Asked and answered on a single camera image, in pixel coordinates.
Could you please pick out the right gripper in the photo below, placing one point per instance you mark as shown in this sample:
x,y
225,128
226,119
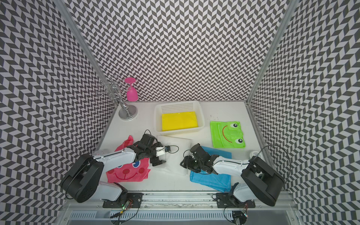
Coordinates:
x,y
187,161

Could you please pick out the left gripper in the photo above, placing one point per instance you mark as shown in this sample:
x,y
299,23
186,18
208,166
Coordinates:
x,y
156,161

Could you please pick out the green frog folded raincoat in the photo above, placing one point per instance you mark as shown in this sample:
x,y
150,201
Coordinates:
x,y
227,135

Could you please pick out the chrome glass holder stand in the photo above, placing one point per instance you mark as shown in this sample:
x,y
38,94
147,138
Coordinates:
x,y
126,112

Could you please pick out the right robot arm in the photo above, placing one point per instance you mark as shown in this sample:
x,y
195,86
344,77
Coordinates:
x,y
261,181

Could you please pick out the white raincoat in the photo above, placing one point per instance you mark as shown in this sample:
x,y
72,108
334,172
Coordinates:
x,y
172,160

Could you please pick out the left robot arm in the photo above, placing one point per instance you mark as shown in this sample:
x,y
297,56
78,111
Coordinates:
x,y
83,181

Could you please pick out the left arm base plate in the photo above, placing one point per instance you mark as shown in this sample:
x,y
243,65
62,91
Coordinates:
x,y
135,200

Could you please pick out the yellow raincoat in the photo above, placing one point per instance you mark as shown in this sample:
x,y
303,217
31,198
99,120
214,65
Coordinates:
x,y
179,120

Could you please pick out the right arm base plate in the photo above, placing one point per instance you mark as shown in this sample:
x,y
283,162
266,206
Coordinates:
x,y
225,200

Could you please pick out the blue raincoat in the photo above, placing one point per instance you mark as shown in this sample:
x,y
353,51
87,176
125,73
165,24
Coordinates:
x,y
221,182

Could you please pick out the white plastic basket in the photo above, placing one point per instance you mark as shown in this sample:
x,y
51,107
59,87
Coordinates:
x,y
178,107

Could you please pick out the pink plastic wine glass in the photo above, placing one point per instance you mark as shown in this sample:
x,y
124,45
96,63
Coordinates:
x,y
132,94

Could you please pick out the pink bunny raincoat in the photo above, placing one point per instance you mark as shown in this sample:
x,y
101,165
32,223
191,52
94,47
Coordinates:
x,y
134,172

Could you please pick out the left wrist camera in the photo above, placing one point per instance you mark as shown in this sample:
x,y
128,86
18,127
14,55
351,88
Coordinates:
x,y
162,150

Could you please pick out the white tape roll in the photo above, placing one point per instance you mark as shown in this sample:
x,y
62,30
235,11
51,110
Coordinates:
x,y
256,154

